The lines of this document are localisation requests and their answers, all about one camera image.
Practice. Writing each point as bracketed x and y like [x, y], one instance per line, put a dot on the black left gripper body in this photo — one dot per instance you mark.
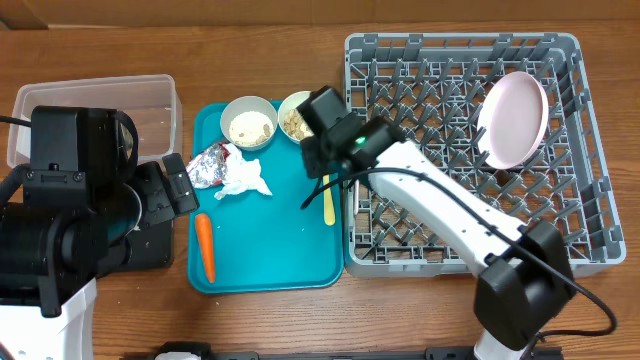
[153, 190]

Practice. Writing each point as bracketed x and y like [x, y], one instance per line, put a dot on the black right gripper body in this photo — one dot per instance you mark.
[315, 160]

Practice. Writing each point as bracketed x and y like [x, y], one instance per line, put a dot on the yellow plastic spoon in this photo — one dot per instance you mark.
[329, 210]

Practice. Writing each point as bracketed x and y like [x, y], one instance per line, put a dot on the white napkin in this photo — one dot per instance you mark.
[240, 175]

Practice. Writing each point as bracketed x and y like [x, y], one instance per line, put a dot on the white plate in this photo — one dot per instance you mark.
[514, 116]

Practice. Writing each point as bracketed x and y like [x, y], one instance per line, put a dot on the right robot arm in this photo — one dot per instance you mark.
[523, 274]

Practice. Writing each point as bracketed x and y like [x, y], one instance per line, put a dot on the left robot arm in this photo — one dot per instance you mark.
[81, 208]

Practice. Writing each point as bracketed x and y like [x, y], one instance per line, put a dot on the grey dishwasher rack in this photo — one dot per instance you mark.
[432, 86]

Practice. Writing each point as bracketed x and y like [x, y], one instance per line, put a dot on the orange carrot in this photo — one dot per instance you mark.
[204, 233]

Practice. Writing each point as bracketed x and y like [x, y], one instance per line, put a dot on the black tray bin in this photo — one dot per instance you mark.
[142, 250]

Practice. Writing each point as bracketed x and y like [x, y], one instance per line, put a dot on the white bowl with nuts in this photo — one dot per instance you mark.
[290, 120]

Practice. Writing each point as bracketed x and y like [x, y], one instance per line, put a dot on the white bowl with crumbs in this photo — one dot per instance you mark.
[249, 122]

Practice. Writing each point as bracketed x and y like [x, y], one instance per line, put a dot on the clear plastic bin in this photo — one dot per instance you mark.
[151, 101]

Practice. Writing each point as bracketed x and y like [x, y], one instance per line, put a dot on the teal plastic tray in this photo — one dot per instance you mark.
[268, 243]

